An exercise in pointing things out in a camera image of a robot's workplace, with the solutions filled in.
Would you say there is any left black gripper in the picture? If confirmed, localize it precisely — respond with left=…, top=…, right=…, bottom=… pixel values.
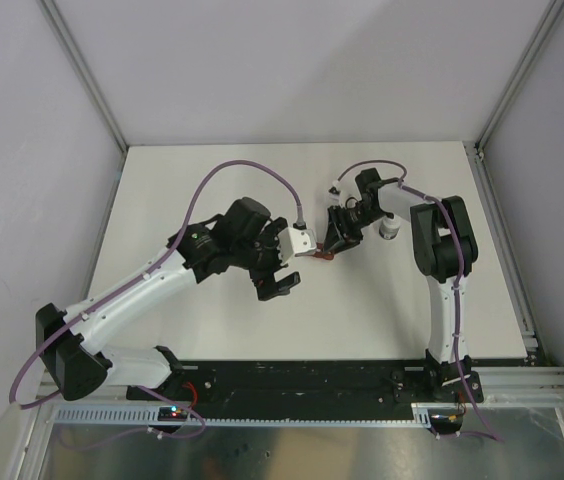
left=232, top=218, right=300, bottom=300

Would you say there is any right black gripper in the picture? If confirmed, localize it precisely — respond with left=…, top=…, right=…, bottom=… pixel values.
left=322, top=203, right=389, bottom=256

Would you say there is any red pill organizer box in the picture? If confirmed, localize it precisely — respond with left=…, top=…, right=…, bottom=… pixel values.
left=312, top=242, right=335, bottom=261

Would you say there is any white pill bottle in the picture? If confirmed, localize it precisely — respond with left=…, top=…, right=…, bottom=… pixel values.
left=378, top=214, right=401, bottom=240

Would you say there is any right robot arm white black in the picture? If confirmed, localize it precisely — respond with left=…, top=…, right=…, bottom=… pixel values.
left=321, top=162, right=483, bottom=403

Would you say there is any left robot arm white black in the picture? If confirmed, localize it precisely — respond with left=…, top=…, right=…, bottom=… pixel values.
left=36, top=197, right=316, bottom=401

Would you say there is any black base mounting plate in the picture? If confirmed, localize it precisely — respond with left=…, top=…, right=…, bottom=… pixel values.
left=126, top=357, right=486, bottom=421

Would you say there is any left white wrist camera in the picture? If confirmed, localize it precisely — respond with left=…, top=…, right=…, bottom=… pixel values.
left=278, top=227, right=318, bottom=264

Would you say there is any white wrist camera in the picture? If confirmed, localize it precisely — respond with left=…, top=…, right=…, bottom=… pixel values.
left=328, top=179, right=346, bottom=206
left=278, top=227, right=318, bottom=264

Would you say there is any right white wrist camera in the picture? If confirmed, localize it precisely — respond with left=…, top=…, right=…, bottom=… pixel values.
left=328, top=179, right=346, bottom=206

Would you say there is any grey slotted cable duct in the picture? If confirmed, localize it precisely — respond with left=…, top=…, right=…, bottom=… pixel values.
left=53, top=403, right=465, bottom=428

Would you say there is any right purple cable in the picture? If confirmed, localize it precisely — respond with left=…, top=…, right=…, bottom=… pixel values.
left=336, top=159, right=506, bottom=442

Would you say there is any right aluminium frame post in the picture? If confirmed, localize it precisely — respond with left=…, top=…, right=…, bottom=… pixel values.
left=473, top=0, right=564, bottom=155

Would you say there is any aluminium frame post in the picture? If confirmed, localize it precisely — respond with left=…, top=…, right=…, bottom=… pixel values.
left=473, top=0, right=564, bottom=155
left=36, top=0, right=129, bottom=155

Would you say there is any left aluminium frame post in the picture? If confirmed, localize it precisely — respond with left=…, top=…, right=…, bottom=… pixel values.
left=36, top=0, right=129, bottom=155

